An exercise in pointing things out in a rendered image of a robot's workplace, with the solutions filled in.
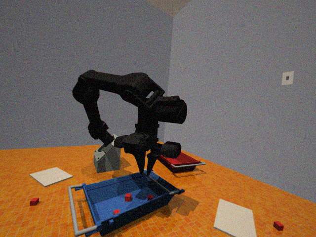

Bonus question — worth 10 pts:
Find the blue plastic tray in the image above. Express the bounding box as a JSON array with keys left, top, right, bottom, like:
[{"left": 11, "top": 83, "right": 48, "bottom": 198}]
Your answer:
[{"left": 75, "top": 169, "right": 185, "bottom": 237}]

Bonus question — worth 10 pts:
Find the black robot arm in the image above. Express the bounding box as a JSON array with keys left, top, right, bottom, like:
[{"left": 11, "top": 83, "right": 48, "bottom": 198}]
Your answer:
[{"left": 73, "top": 70, "right": 187, "bottom": 156}]

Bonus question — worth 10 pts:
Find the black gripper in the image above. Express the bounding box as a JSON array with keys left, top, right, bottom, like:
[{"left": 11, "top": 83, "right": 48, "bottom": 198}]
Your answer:
[{"left": 114, "top": 120, "right": 181, "bottom": 176}]

